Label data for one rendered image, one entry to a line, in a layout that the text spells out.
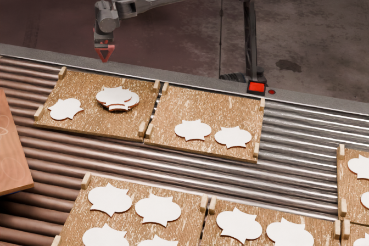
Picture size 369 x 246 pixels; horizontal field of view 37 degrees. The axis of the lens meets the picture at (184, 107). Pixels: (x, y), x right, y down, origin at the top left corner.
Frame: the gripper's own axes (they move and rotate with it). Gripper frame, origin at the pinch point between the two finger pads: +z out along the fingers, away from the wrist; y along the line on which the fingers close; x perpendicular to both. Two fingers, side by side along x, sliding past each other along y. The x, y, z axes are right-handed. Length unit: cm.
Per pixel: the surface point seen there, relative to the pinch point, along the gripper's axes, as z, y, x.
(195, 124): 21.3, -17.6, -32.8
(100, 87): 23.0, 9.7, 1.2
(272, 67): 114, 149, -128
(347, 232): 19, -73, -70
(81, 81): 23.1, 14.3, 8.7
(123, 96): 18.8, -2.3, -7.2
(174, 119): 22.5, -12.9, -25.5
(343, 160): 21, -40, -83
